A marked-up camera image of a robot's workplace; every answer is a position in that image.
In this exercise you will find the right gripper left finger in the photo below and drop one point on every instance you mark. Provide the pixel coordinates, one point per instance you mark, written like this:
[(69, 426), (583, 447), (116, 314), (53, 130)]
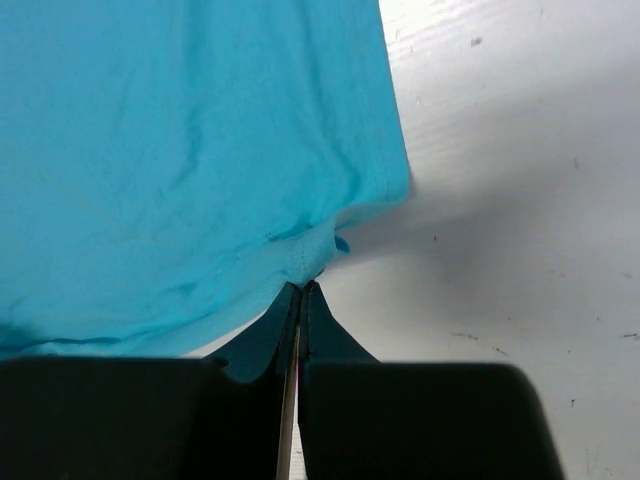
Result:
[(227, 415)]

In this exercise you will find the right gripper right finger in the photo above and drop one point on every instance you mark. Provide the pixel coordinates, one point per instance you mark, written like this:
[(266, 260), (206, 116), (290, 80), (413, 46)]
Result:
[(361, 418)]

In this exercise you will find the blue t-shirt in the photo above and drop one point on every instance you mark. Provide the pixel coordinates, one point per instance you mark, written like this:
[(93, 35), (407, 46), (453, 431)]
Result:
[(167, 166)]

